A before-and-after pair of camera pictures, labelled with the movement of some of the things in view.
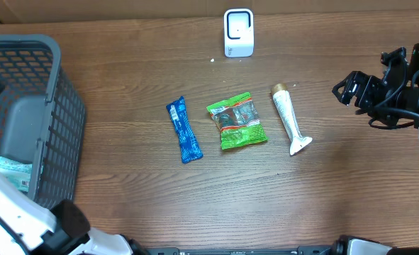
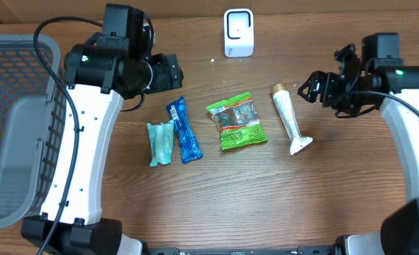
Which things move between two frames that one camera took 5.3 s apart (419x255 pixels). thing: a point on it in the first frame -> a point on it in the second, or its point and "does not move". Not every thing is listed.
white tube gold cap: [284, 104] does not move
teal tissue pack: [17, 173] -> [161, 142]
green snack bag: [238, 122] does not move
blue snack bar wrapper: [190, 146] does not move
